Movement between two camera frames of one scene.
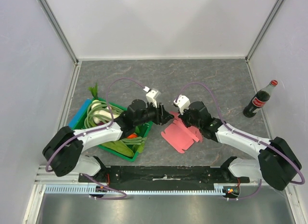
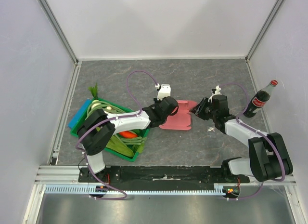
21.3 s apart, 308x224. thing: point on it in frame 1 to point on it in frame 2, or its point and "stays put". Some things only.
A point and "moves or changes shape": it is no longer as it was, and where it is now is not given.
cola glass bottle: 259,100 stays put
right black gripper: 186,118 to 202,108
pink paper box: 179,136 moves or changes shape
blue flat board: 80,112 stays put
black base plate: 164,178 stays put
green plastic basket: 98,112 stays put
